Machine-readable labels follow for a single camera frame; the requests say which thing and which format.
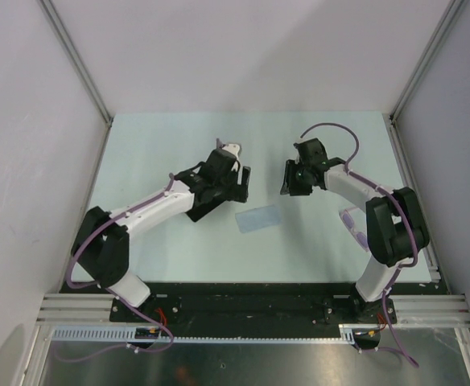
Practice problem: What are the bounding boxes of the black glasses case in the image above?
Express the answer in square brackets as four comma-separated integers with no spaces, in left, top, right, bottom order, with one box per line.
[185,199,225,223]

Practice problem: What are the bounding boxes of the light blue cleaning cloth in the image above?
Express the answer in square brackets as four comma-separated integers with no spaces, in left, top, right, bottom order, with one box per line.
[235,205,281,234]

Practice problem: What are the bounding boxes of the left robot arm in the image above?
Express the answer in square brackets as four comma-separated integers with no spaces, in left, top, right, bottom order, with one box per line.
[65,142,250,322]

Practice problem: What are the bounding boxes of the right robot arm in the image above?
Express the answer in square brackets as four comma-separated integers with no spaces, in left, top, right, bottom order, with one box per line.
[280,138,430,322]

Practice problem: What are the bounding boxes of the pink purple sunglasses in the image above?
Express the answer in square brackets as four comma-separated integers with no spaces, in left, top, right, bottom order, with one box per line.
[339,207,370,253]

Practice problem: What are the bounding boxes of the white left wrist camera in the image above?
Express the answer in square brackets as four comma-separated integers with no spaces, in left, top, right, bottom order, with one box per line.
[216,138,242,160]

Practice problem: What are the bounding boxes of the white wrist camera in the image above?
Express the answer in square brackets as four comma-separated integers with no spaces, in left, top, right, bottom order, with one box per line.
[293,138,303,163]
[216,138,242,160]

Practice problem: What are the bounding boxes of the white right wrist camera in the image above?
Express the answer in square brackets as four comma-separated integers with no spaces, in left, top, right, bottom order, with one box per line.
[293,138,303,163]

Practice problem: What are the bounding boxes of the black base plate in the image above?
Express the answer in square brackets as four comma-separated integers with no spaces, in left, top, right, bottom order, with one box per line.
[60,281,449,350]

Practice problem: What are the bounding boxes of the left aluminium corner post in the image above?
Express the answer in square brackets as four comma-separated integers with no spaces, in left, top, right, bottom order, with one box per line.
[36,0,113,126]

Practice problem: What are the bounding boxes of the aluminium corner post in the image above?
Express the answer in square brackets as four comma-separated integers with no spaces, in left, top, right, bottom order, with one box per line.
[36,0,113,126]
[390,0,468,121]

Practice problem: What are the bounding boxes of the white slotted cable duct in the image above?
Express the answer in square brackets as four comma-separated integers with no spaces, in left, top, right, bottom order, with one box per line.
[50,323,357,345]

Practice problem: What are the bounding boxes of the right aluminium corner post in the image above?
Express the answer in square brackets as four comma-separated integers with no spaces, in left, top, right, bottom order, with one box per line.
[390,0,468,121]

